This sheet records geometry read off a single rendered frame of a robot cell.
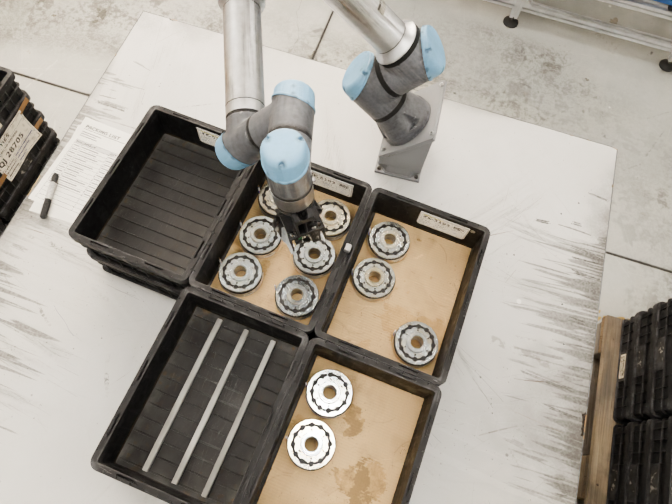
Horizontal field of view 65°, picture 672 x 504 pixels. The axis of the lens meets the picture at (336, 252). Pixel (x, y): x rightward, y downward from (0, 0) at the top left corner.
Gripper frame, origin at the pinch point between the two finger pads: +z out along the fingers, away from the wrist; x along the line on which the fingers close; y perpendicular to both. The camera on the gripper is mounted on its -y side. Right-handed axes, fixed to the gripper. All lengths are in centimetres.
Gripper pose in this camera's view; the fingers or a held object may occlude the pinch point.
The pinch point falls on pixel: (301, 233)
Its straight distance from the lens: 114.7
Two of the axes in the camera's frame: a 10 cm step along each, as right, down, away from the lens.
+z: 0.4, 4.0, 9.2
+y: 3.9, 8.4, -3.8
